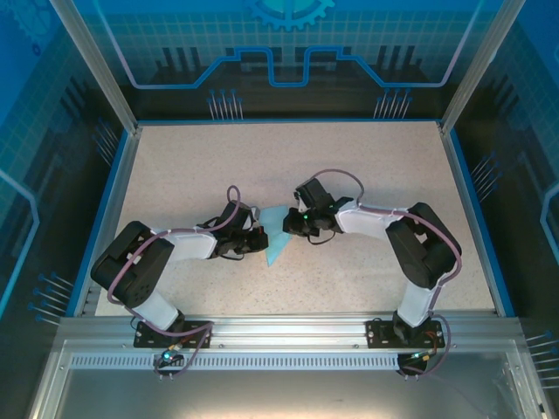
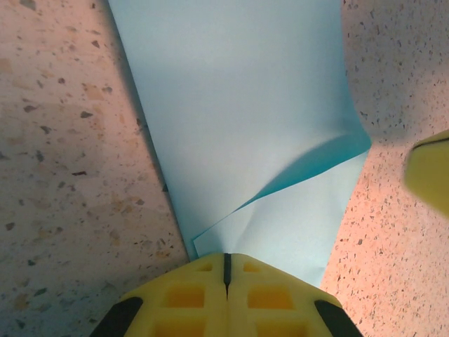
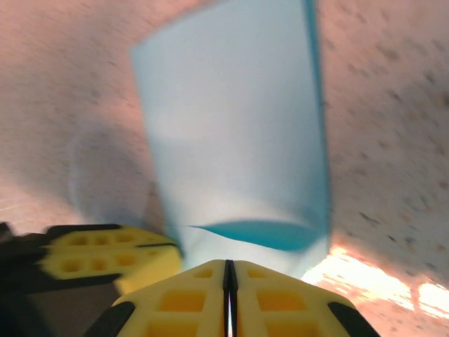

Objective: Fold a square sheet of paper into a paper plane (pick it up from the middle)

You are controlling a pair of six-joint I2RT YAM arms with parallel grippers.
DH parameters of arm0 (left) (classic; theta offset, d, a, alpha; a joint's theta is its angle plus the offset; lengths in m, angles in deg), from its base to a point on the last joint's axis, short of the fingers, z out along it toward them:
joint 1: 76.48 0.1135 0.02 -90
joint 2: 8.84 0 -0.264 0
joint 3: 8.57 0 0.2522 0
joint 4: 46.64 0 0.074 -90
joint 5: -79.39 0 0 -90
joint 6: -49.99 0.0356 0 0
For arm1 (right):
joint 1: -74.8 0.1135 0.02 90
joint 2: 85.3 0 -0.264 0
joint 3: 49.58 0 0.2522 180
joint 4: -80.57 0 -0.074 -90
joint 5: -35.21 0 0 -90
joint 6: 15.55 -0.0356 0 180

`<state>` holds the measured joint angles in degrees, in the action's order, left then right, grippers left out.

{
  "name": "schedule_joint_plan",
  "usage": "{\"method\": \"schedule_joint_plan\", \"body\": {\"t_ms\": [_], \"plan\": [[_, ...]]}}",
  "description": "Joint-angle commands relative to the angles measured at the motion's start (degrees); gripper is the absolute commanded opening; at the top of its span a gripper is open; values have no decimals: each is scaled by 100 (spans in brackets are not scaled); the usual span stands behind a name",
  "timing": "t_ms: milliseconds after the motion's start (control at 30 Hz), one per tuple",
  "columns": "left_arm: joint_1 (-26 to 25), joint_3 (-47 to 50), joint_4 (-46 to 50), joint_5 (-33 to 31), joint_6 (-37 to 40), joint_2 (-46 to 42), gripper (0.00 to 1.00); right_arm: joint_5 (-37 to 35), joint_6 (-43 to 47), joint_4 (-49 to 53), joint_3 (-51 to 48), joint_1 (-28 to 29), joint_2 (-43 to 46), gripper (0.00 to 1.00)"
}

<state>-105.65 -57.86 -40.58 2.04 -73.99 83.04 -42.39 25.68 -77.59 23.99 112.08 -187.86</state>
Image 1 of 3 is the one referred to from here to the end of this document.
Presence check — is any light blue cloth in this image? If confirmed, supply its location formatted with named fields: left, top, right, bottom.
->
left=257, top=203, right=293, bottom=267

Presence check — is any small board with green light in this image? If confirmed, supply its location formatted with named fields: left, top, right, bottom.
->
left=157, top=343, right=183, bottom=367
left=405, top=348, right=440, bottom=364

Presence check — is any thin black right gripper cable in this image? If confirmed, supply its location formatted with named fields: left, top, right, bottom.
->
left=307, top=226, right=338, bottom=245

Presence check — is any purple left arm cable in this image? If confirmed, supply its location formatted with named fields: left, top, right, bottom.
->
left=107, top=185, right=244, bottom=381

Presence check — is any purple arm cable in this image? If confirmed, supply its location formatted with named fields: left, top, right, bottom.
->
left=107, top=185, right=244, bottom=381
left=312, top=168, right=463, bottom=380

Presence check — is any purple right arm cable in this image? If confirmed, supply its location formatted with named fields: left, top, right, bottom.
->
left=312, top=168, right=463, bottom=380

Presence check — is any aluminium cross rail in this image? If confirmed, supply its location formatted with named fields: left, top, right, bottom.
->
left=58, top=316, right=524, bottom=353

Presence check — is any perforated metal cable duct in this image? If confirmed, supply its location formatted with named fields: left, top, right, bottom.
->
left=68, top=354, right=503, bottom=371

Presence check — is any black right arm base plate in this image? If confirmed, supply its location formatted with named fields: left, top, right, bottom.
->
left=365, top=319, right=442, bottom=349

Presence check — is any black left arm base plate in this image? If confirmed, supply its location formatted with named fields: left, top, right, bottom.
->
left=133, top=319, right=214, bottom=349

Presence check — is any aluminium and blue side rail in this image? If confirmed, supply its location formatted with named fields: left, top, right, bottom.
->
left=72, top=124, right=144, bottom=319
left=436, top=121, right=517, bottom=319

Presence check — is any aluminium frame post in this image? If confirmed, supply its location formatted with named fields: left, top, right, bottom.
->
left=46, top=0, right=144, bottom=134
left=438, top=0, right=520, bottom=134

